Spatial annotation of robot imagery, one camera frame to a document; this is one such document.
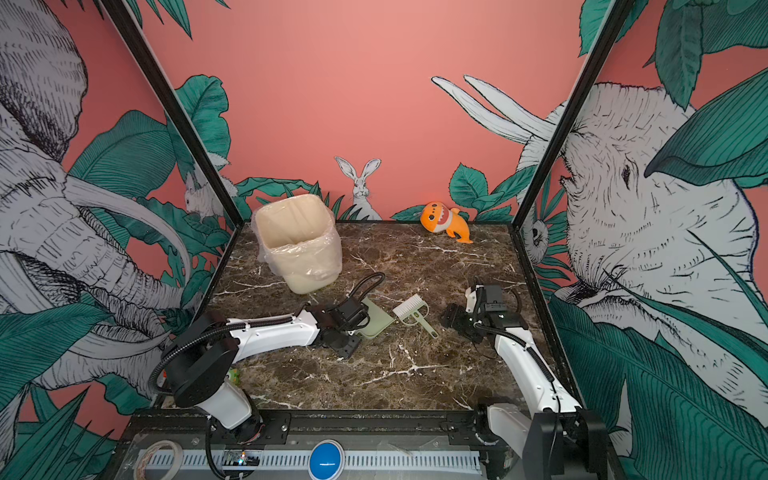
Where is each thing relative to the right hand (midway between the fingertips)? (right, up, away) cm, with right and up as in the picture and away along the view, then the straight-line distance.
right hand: (446, 316), depth 83 cm
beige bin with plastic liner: (-49, +23, +18) cm, 57 cm away
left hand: (-28, -8, +4) cm, 29 cm away
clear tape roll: (-73, -28, -14) cm, 80 cm away
